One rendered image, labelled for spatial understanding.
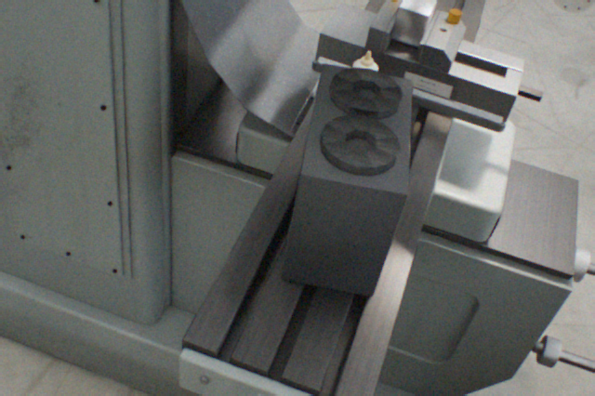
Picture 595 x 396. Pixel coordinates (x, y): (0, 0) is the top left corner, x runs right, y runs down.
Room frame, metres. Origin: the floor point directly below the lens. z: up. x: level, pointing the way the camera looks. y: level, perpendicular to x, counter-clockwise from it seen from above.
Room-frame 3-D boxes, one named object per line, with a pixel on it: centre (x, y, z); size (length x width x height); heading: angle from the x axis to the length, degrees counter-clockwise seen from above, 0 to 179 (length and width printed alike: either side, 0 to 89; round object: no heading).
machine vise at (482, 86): (1.04, -0.17, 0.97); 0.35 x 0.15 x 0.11; 76
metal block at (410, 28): (1.05, -0.14, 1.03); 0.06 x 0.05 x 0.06; 166
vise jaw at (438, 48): (1.04, -0.19, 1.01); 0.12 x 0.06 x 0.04; 166
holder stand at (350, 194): (0.65, -0.06, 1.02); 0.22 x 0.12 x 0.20; 0
